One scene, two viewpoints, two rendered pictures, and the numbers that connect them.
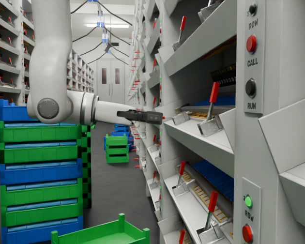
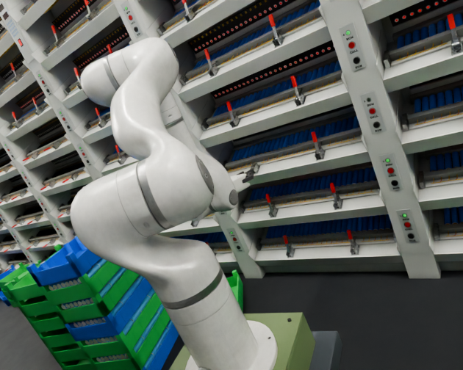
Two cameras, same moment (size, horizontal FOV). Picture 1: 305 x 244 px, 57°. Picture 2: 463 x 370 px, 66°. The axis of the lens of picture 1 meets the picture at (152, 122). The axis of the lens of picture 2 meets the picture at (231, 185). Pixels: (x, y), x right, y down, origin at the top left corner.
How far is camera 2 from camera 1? 0.99 m
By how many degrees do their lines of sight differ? 46
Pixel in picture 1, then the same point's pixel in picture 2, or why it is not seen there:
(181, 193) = (276, 213)
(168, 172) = (237, 216)
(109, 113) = (239, 184)
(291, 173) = (404, 142)
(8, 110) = (83, 259)
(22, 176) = (127, 313)
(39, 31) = not seen: hidden behind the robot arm
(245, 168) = (379, 151)
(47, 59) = (214, 166)
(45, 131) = not seen: hidden behind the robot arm
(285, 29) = (389, 105)
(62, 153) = not seen: hidden behind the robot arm
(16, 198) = (134, 335)
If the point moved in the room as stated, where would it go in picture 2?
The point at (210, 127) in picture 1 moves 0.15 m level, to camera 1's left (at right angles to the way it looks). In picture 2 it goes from (322, 153) to (302, 173)
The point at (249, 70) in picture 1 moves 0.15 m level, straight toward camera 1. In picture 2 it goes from (372, 120) to (422, 113)
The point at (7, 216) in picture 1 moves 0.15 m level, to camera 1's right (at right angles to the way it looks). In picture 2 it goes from (140, 356) to (169, 324)
